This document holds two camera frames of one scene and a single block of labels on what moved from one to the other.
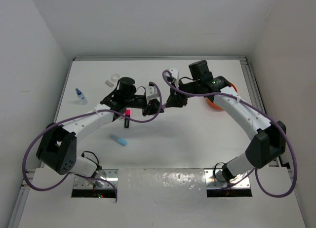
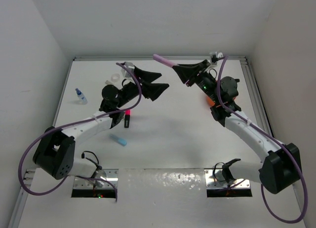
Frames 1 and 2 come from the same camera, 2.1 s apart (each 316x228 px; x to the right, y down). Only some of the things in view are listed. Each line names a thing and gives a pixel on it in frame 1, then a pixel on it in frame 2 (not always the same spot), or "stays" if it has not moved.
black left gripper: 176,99 to 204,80
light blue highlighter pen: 119,140 stays
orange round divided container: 211,103 stays
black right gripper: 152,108 to 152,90
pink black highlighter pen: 127,121 stays
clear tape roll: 115,75 stays
